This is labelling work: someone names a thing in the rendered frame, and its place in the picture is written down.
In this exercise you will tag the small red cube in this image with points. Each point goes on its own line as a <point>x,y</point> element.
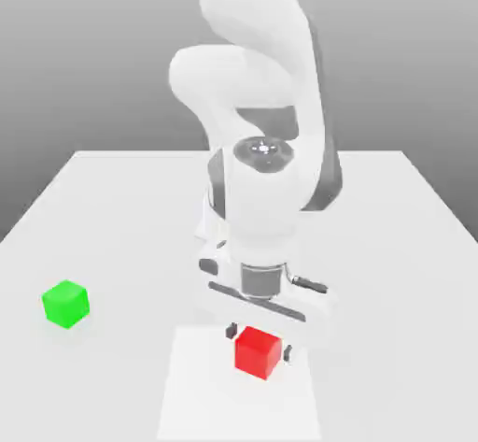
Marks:
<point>257,352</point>

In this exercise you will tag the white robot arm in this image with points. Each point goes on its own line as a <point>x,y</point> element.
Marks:
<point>261,202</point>

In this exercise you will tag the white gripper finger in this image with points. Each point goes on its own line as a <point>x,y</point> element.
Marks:
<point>287,354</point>
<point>231,330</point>

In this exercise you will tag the small green cube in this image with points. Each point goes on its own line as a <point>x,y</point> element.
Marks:
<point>65,303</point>

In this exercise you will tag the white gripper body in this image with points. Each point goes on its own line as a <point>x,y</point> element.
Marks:
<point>261,309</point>

